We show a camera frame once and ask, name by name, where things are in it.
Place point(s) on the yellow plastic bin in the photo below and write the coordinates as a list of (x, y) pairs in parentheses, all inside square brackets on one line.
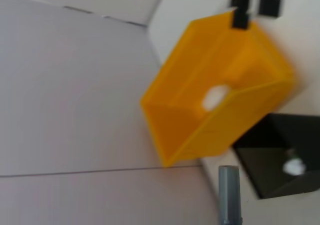
[(225, 60)]

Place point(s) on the black mesh pen holder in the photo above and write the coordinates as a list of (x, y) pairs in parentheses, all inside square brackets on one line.
[(275, 185)]

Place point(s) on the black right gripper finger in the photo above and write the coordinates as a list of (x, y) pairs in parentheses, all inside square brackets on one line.
[(272, 6), (241, 7)]

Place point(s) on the grey marker pen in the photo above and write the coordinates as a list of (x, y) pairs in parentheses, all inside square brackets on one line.
[(229, 197)]

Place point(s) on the green utility knife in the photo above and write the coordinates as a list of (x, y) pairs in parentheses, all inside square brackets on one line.
[(295, 167)]

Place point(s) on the white paper ball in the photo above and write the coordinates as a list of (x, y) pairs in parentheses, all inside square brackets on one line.
[(215, 97)]

